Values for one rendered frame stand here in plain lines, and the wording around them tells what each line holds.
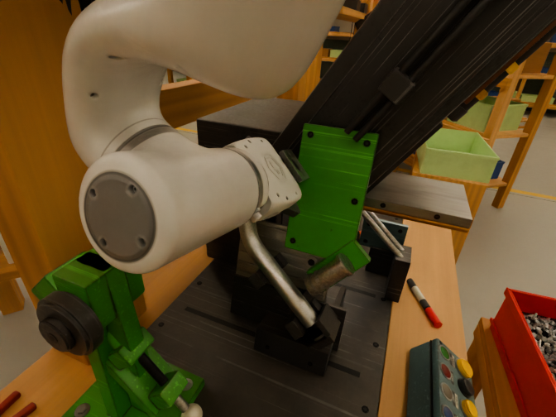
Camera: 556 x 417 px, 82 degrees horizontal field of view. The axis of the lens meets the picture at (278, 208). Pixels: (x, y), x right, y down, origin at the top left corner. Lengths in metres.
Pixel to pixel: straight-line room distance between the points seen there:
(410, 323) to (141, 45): 0.66
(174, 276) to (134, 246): 0.58
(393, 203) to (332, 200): 0.15
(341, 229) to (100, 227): 0.37
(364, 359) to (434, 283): 0.29
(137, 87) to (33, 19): 0.23
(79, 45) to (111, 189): 0.08
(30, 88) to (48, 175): 0.11
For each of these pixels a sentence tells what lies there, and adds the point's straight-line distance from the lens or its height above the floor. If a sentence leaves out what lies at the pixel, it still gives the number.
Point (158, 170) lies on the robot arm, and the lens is 0.21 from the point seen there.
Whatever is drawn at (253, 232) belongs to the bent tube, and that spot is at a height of 1.10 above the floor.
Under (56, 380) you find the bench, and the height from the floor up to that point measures 0.88.
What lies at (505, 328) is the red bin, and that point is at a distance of 0.89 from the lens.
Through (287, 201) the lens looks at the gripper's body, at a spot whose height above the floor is 1.22.
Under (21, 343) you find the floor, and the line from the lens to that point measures 2.11.
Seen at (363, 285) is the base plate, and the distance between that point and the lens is 0.77.
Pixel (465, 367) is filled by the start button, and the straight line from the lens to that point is 0.64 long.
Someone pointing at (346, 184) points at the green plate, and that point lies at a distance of 0.50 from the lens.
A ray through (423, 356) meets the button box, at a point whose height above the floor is 0.93.
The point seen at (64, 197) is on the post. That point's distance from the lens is 0.52.
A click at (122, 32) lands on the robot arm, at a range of 0.19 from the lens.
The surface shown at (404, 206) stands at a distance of 0.62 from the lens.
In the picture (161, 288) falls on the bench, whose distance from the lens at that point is 0.78.
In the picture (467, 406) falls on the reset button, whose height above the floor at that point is 0.94.
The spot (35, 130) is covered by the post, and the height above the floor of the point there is 1.28.
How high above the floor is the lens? 1.40
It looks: 29 degrees down
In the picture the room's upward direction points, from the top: 3 degrees clockwise
